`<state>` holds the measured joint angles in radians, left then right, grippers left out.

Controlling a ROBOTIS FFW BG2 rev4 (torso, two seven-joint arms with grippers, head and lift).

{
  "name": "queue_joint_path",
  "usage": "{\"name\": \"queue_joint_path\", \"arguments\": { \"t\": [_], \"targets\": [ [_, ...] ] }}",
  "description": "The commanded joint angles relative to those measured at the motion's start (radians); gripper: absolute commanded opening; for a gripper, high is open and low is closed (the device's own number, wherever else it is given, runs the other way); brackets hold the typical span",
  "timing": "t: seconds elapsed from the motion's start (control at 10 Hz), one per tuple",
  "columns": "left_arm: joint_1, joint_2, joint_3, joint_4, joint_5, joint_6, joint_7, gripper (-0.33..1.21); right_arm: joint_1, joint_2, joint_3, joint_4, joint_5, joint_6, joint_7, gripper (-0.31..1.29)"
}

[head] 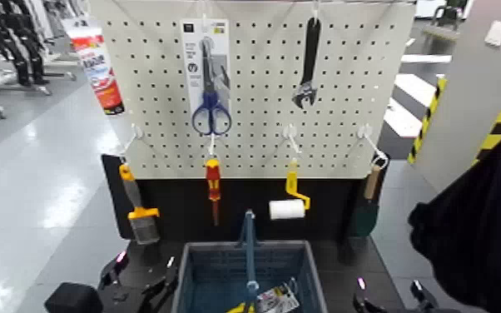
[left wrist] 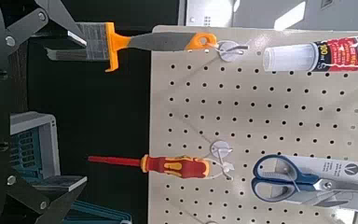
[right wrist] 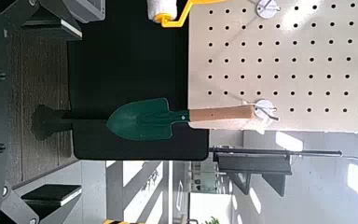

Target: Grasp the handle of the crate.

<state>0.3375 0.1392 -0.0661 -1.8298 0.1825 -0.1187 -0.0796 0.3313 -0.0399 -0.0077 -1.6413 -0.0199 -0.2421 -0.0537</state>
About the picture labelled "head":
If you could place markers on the black robot on stand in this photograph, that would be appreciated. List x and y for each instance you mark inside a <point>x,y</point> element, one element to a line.
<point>19,39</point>

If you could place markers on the red white sealant cartridge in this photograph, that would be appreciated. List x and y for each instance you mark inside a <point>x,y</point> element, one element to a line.
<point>99,70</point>

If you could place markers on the white wall switch plate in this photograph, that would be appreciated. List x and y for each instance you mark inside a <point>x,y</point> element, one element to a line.
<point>498,33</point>

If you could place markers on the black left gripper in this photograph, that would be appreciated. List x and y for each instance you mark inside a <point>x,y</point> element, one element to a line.
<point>124,301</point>

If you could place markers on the yellow black hand tool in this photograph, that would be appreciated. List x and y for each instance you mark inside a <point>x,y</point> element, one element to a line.
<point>239,308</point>

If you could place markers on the blue scissors on package card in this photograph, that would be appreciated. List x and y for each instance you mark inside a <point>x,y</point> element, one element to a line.
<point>209,102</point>

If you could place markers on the dark navy cloth mass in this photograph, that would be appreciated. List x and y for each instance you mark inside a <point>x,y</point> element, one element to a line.
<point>482,227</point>

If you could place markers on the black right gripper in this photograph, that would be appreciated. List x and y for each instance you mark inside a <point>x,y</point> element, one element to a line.
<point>416,311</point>

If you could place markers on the grey chair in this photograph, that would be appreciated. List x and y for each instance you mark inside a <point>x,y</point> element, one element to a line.
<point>445,24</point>

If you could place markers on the long yellow black hazard strip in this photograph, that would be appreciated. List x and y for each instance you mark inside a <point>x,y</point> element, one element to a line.
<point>427,118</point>

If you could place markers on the printed packaged item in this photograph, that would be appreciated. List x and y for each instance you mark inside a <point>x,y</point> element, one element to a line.
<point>279,299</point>

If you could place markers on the blue grey plastic crate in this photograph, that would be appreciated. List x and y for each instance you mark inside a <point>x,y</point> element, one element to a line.
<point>215,271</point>

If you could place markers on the white stand frame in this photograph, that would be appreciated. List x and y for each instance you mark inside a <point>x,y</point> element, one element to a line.
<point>14,88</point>

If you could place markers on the black adjustable wrench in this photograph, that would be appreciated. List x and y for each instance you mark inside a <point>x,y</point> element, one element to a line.
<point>309,57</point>

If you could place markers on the white pegboard hook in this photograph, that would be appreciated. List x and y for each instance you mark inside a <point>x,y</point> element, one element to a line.
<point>202,11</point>
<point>290,132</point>
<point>136,132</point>
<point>211,146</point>
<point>366,131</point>
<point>316,8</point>

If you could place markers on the black back panel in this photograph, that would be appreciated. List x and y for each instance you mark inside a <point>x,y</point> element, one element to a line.
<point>180,205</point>

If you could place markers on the red yellow screwdriver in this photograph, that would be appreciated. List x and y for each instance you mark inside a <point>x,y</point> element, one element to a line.
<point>213,179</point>

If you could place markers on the white perforated pegboard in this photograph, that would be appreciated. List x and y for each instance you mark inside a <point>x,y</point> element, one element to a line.
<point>255,144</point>

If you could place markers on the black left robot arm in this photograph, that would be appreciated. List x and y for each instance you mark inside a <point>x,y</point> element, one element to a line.
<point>73,299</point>

